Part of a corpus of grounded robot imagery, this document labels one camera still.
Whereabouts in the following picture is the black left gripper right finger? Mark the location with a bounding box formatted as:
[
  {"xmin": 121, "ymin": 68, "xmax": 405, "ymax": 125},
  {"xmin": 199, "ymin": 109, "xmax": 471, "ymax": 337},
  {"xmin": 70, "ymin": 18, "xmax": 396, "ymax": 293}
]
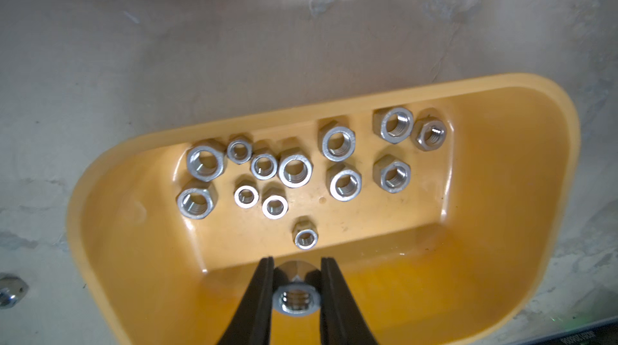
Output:
[{"xmin": 320, "ymin": 257, "xmax": 378, "ymax": 344}]

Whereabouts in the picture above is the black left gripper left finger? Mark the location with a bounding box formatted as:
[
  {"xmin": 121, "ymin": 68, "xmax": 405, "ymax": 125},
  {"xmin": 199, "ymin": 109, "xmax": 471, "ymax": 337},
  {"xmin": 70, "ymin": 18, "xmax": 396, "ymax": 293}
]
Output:
[{"xmin": 218, "ymin": 256, "xmax": 275, "ymax": 345}]

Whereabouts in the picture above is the yellow plastic storage box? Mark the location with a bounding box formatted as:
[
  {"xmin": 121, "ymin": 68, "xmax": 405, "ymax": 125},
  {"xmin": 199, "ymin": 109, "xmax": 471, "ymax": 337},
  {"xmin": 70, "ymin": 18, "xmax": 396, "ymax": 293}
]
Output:
[{"xmin": 67, "ymin": 74, "xmax": 580, "ymax": 344}]

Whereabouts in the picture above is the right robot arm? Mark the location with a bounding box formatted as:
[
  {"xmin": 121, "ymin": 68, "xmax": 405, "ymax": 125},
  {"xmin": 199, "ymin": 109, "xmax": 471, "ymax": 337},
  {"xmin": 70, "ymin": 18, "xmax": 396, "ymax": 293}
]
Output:
[{"xmin": 512, "ymin": 318, "xmax": 617, "ymax": 345}]

